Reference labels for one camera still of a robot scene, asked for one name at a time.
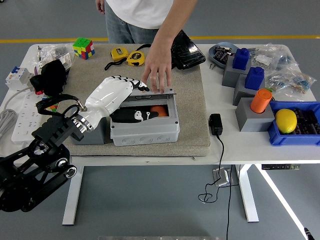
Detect person's left hand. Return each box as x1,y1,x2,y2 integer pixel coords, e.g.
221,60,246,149
141,39,174,95

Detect large colourful puzzle cube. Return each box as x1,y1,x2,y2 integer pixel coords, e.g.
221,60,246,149
72,36,96,61

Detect small colourful puzzle cube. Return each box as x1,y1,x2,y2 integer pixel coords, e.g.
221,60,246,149
43,96,61,112

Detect clear bag white parts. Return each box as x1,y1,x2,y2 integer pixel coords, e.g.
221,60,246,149
251,46,278,72

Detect yellow lemon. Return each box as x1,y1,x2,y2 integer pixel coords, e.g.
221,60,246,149
275,108,298,134

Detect black capacitors pile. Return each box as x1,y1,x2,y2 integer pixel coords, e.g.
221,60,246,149
292,106,320,136

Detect blue-grey dish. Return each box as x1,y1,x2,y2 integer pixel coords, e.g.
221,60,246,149
208,41,240,69

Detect black hanging cable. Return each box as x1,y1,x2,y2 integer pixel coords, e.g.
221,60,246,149
225,164,241,240

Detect blue plastic bin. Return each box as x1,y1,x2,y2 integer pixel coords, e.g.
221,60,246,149
267,100,320,147

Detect white table leg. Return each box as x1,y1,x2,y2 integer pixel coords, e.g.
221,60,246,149
234,164,260,223
61,164,85,226

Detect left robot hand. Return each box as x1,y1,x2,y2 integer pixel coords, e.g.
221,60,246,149
84,75,161,128

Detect black table control panel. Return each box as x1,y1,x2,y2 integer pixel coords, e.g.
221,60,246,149
261,163,302,171

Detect yellow tape measure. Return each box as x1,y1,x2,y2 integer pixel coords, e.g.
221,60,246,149
104,46,130,71
126,50,146,67

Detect blue bottle-shaped block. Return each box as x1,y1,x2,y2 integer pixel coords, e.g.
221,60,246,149
244,66,266,91
232,47,252,71

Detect clear bags small parts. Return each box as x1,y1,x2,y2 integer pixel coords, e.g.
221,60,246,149
27,43,76,76

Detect smoked transparent box lid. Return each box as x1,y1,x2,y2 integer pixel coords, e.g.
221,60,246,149
126,87,178,101

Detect clear bag of resistors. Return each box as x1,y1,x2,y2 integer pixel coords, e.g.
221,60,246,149
264,67,317,97

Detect grey-white power cable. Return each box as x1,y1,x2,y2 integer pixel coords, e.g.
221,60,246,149
0,86,33,141

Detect grey block with round hole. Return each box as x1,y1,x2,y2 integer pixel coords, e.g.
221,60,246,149
71,117,113,145

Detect grey plastic junction box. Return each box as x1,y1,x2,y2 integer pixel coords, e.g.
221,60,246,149
109,96,181,147

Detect clear bag blue parts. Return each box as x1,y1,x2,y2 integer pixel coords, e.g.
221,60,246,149
271,43,301,73

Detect black adapter cord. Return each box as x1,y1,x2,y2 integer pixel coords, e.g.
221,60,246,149
198,133,226,204

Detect orange cylinder battery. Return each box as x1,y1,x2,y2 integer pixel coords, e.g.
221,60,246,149
250,88,273,114
150,105,169,118

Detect black pouch with strap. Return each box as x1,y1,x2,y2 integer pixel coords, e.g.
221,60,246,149
136,30,207,71

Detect black capacitor pack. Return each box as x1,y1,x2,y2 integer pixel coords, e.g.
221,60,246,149
214,46,230,62

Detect white power strip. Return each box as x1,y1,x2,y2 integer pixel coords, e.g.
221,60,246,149
11,92,48,146

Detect grey-brown mat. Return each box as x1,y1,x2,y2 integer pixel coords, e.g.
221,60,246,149
46,43,211,158

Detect black cloth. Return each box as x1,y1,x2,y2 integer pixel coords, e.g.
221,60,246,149
29,59,71,97

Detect person's right hand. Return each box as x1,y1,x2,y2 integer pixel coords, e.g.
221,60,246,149
95,0,106,15

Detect black power adapter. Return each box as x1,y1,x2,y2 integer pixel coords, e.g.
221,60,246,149
208,113,224,136

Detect grey block holder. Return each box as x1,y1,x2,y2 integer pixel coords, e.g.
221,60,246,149
232,74,266,106
234,97,276,133
221,56,252,88

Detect white blue circuit breaker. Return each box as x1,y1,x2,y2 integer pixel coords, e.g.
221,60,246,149
5,65,35,91

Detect person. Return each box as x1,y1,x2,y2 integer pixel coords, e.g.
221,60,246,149
95,0,198,45

